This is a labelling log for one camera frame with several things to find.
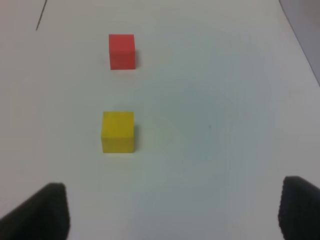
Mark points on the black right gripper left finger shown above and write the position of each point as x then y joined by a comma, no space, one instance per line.
43,216

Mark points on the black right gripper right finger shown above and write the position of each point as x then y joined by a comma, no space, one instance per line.
299,209

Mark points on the yellow cube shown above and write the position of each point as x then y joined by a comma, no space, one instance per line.
117,132

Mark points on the red cube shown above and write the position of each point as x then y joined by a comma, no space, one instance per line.
122,52

